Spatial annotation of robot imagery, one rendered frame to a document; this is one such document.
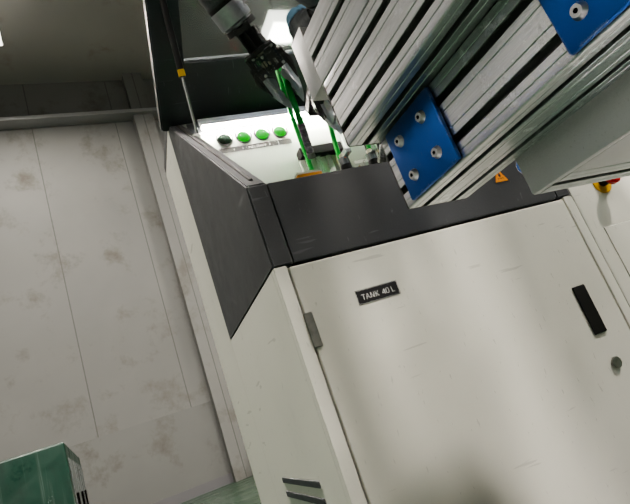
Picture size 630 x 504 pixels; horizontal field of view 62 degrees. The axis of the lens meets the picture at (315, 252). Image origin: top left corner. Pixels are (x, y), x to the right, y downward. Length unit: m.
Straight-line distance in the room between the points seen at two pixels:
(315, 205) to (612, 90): 0.56
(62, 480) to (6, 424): 4.25
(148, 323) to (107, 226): 1.59
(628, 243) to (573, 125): 0.78
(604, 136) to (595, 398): 0.67
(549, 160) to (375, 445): 0.52
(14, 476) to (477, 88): 3.22
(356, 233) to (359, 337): 0.19
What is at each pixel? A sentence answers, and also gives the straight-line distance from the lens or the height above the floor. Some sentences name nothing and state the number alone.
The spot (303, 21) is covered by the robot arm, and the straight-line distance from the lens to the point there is 1.45.
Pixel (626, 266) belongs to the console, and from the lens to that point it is 1.29.
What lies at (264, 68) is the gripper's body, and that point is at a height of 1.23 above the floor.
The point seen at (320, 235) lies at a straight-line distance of 0.93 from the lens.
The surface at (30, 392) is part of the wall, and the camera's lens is 7.65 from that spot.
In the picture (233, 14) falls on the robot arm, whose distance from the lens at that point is 1.17.
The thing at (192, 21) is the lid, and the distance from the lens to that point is 1.60.
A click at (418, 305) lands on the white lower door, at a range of 0.96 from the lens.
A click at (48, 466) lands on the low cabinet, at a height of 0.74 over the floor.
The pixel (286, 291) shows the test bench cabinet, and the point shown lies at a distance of 0.88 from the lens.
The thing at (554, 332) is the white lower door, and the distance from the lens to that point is 1.11.
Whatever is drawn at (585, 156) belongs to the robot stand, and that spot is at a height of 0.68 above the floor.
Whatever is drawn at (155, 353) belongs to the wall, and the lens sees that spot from 7.69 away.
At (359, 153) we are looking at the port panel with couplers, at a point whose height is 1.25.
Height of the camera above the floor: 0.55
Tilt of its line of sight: 16 degrees up
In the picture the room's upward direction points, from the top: 20 degrees counter-clockwise
